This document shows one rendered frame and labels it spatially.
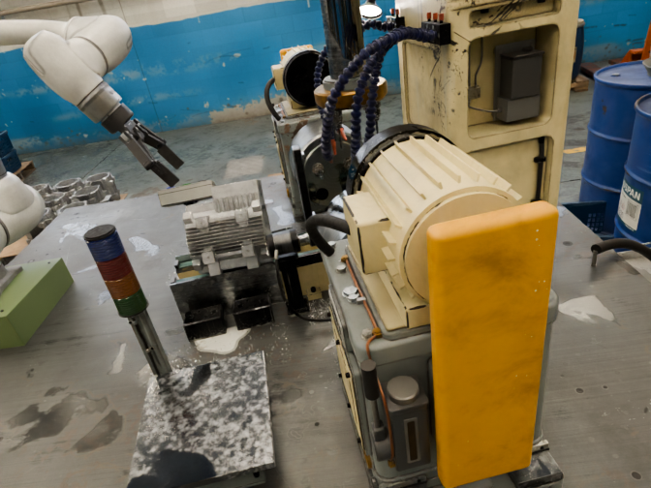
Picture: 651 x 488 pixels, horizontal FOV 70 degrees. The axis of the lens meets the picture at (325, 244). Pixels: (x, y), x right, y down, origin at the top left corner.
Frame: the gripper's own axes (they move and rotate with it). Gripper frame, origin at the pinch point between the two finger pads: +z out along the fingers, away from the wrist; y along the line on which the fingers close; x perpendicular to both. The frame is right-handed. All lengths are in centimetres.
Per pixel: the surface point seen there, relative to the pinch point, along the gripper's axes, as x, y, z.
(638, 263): -99, 15, 151
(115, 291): 14.1, -38.8, 2.8
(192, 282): 14.9, -13.9, 21.5
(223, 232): -1.5, -14.7, 16.4
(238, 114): 58, 553, 96
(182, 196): 10.0, 17.3, 9.9
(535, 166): -72, -23, 53
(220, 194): -6.2, -7.5, 10.5
